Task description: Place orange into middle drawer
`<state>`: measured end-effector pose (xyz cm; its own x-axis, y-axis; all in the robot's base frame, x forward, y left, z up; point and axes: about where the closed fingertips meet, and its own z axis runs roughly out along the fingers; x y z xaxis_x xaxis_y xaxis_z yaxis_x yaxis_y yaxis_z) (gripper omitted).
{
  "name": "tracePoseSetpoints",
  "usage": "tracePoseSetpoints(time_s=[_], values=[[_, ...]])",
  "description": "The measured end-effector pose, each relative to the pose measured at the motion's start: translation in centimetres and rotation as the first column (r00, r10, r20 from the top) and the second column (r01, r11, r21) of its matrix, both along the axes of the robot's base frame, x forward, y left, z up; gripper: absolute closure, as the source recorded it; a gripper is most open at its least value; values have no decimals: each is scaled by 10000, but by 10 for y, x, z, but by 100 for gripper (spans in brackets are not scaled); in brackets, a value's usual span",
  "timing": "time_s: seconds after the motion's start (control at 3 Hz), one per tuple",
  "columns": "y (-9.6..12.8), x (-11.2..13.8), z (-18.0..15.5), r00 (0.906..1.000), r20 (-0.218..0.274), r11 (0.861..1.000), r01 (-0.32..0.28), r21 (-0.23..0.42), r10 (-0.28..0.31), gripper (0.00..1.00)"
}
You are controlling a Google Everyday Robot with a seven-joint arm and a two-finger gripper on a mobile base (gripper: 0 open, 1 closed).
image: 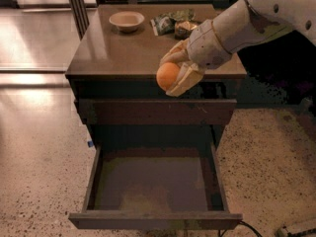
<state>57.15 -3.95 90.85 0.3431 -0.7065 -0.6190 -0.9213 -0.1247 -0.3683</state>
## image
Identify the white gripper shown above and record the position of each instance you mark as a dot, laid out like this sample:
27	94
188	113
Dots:
204	46

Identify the orange fruit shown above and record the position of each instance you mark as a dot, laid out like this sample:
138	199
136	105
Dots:
166	75

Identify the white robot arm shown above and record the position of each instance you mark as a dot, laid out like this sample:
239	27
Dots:
245	23

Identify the closed top drawer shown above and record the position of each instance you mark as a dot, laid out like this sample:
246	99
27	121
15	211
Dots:
148	112

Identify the dark wooden drawer cabinet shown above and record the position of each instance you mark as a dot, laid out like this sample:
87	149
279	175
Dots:
111	65

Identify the green snack bag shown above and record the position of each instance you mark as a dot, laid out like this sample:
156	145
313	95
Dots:
165	23

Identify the white ceramic bowl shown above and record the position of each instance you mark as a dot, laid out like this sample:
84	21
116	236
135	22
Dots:
126	21

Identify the blue tape piece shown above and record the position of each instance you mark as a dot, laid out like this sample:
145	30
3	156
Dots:
90	143

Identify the white power strip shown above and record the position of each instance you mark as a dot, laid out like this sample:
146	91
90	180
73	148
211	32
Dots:
306	228

